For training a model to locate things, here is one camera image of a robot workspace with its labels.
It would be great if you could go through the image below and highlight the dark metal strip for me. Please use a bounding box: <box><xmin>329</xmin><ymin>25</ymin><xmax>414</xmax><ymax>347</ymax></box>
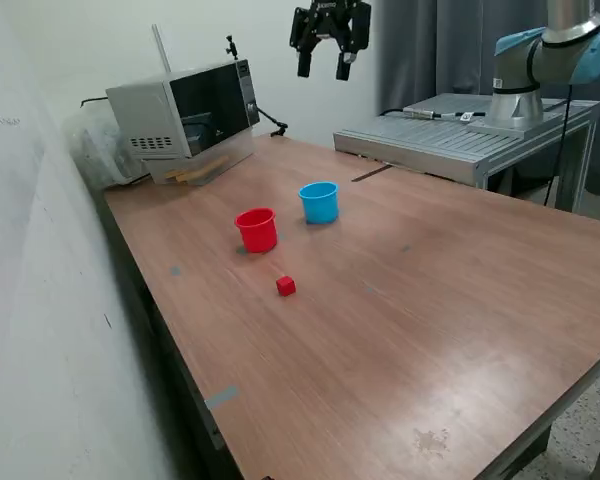
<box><xmin>351</xmin><ymin>165</ymin><xmax>395</xmax><ymax>183</ymax></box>

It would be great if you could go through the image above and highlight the silver microwave oven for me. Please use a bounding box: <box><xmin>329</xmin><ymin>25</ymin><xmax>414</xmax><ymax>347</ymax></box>
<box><xmin>104</xmin><ymin>58</ymin><xmax>262</xmax><ymax>162</ymax></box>

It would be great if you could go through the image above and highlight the red plastic cup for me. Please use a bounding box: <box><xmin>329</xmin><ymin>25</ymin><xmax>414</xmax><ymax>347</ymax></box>
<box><xmin>234</xmin><ymin>207</ymin><xmax>279</xmax><ymax>255</ymax></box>

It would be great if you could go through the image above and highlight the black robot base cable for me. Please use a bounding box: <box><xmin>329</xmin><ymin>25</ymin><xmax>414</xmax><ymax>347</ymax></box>
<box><xmin>538</xmin><ymin>79</ymin><xmax>575</xmax><ymax>207</ymax></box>

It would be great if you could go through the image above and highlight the silver metal cylinder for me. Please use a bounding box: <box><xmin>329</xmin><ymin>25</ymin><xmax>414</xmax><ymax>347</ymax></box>
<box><xmin>402</xmin><ymin>105</ymin><xmax>444</xmax><ymax>120</ymax></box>

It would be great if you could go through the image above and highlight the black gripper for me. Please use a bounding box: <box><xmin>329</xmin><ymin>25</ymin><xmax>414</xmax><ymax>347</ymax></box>
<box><xmin>288</xmin><ymin>0</ymin><xmax>374</xmax><ymax>82</ymax></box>

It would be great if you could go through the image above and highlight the clear plastic container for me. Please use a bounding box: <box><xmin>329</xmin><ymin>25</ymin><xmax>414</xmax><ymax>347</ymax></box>
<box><xmin>142</xmin><ymin>127</ymin><xmax>257</xmax><ymax>188</ymax></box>

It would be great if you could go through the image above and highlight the wooden stick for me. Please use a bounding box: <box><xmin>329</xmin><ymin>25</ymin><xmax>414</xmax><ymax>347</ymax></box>
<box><xmin>175</xmin><ymin>164</ymin><xmax>221</xmax><ymax>184</ymax></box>
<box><xmin>164</xmin><ymin>155</ymin><xmax>230</xmax><ymax>180</ymax></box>

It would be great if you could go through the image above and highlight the dark table frame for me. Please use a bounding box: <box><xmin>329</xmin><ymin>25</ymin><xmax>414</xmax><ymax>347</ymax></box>
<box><xmin>92</xmin><ymin>187</ymin><xmax>271</xmax><ymax>480</ymax></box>

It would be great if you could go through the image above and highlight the blue plastic cup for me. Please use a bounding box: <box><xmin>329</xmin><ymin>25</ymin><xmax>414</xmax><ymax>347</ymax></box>
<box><xmin>298</xmin><ymin>181</ymin><xmax>341</xmax><ymax>225</ymax></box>

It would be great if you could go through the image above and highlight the aluminium robot mounting table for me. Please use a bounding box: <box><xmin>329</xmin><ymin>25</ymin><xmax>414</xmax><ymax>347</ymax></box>
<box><xmin>333</xmin><ymin>93</ymin><xmax>600</xmax><ymax>215</ymax></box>

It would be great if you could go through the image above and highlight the thin white rod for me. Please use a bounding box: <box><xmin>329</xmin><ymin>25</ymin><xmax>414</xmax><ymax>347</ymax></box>
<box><xmin>151</xmin><ymin>23</ymin><xmax>173</xmax><ymax>75</ymax></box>

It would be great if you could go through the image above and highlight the long blue tape strip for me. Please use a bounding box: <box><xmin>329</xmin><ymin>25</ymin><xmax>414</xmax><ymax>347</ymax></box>
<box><xmin>203</xmin><ymin>384</ymin><xmax>239</xmax><ymax>411</ymax></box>

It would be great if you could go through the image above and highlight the translucent plastic bag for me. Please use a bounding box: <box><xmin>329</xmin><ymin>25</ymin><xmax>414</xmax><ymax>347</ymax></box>
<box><xmin>62</xmin><ymin>107</ymin><xmax>154</xmax><ymax>191</ymax></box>

